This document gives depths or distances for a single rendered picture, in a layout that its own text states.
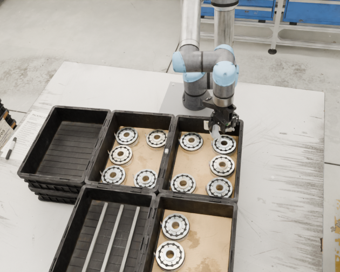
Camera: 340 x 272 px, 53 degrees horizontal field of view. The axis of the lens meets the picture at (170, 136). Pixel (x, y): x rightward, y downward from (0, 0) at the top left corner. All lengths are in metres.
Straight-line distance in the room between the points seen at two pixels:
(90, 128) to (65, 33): 2.41
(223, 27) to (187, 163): 0.60
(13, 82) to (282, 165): 2.69
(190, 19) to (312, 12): 1.93
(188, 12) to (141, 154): 0.63
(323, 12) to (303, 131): 1.56
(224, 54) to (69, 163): 0.84
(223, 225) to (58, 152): 0.82
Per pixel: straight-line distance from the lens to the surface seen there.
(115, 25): 3.91
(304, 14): 3.17
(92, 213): 1.42
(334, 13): 3.17
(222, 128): 1.29
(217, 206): 1.28
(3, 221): 1.73
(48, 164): 1.63
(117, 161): 1.49
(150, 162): 1.49
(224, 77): 1.12
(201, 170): 1.44
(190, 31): 1.30
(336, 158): 2.64
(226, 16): 1.52
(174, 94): 1.84
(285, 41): 3.29
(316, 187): 1.62
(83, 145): 1.63
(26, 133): 1.99
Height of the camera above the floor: 2.04
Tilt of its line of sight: 51 degrees down
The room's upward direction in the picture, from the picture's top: 9 degrees counter-clockwise
